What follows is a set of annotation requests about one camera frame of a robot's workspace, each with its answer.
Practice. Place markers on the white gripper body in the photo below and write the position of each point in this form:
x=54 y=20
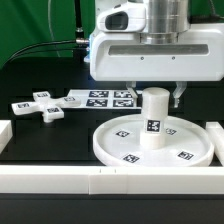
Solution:
x=197 y=56

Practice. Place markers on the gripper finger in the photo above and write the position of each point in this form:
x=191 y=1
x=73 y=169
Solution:
x=131 y=87
x=179 y=90

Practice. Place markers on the white round table top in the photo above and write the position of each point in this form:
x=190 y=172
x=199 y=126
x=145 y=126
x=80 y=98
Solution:
x=130 y=141

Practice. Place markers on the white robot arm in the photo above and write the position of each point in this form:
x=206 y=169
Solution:
x=154 y=40

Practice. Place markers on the white marker sheet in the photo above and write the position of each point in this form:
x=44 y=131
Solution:
x=106 y=99

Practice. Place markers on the white right fence block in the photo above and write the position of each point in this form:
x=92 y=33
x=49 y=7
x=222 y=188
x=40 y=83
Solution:
x=215 y=134

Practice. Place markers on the white fence block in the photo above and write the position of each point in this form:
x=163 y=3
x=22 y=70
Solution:
x=5 y=133
x=215 y=134

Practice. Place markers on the black vertical pole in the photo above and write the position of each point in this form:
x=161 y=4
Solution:
x=78 y=19

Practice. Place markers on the white cross-shaped table base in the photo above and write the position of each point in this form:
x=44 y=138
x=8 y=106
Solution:
x=50 y=108

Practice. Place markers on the white left fence block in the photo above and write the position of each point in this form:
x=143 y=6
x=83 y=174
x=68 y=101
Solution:
x=5 y=133

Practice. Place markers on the white front fence bar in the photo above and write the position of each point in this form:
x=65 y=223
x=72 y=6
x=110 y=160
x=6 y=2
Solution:
x=110 y=180

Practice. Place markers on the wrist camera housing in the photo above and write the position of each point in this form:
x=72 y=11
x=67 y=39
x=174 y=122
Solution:
x=126 y=17

